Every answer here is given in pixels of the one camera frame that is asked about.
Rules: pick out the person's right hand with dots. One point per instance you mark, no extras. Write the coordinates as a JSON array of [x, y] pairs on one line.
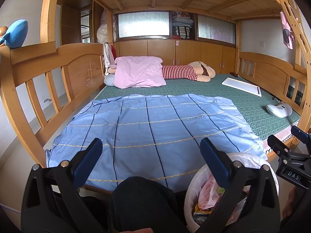
[[292, 205]]

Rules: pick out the red hanging cloth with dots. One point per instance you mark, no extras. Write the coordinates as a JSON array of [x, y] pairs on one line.
[[113, 52]]

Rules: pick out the blue checked bed sheet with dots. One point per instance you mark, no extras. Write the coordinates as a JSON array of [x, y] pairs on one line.
[[158, 136]]

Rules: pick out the striped tote bag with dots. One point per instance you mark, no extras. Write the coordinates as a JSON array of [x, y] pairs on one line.
[[182, 32]]

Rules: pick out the pink hanging cloth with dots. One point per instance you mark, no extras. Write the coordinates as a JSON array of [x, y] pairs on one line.
[[286, 31]]

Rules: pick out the green patterned bed mat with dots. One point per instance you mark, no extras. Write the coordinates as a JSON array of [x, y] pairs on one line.
[[243, 109]]

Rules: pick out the white framed board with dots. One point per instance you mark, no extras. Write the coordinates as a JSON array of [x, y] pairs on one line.
[[240, 86]]

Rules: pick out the blue plush whale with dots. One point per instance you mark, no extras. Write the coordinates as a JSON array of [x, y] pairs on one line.
[[15, 34]]

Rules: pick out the white handheld device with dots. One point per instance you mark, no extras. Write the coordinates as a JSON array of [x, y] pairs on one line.
[[279, 110]]

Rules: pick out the wooden bunk bed frame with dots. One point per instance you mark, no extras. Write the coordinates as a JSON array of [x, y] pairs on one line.
[[80, 70]]

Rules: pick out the pink plastic bag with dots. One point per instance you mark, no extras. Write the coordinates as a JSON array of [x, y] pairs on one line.
[[209, 194]]

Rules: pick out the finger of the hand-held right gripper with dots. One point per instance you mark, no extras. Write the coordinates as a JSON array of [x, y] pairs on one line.
[[278, 145], [300, 134]]

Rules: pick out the plush doll striped shirt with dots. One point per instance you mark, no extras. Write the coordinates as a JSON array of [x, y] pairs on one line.
[[179, 71]]

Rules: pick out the white mesh waste bin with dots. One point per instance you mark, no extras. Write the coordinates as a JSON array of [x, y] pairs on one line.
[[192, 199]]

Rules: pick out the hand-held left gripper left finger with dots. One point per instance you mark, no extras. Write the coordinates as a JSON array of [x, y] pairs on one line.
[[87, 161]]

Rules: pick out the ribbed glass window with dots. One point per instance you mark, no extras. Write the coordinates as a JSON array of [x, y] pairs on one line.
[[143, 24], [216, 29]]

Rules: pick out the white bundled bag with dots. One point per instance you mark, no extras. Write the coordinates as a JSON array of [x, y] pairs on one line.
[[102, 29]]

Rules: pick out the yellow snack bag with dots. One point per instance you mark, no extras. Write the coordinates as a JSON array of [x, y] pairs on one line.
[[201, 207]]

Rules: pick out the wooden shelf unit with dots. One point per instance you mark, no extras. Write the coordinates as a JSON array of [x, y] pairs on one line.
[[70, 21]]

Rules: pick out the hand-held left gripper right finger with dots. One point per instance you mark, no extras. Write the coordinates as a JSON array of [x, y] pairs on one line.
[[213, 161]]

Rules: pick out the person's left hand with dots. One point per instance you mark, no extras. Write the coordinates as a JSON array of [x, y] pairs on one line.
[[141, 230]]

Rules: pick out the wall switch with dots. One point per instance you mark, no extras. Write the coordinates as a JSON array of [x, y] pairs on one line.
[[262, 44]]

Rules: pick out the light blue pillow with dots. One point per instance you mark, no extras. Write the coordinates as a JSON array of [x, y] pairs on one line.
[[109, 80]]

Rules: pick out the green wrapper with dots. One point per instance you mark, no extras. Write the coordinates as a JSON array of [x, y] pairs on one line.
[[221, 189]]

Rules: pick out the white striped hanging cloth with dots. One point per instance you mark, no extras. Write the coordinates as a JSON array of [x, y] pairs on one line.
[[107, 58]]

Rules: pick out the white red shopping bag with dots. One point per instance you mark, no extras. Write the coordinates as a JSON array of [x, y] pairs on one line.
[[182, 15]]

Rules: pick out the pink fringed bed sheet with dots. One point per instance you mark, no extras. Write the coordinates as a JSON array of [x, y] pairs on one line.
[[284, 138]]

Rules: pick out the white red-print bin liner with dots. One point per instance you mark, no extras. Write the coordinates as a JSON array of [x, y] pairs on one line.
[[247, 159]]

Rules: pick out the pink pillow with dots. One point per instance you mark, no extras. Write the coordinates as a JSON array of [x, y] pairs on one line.
[[138, 71]]

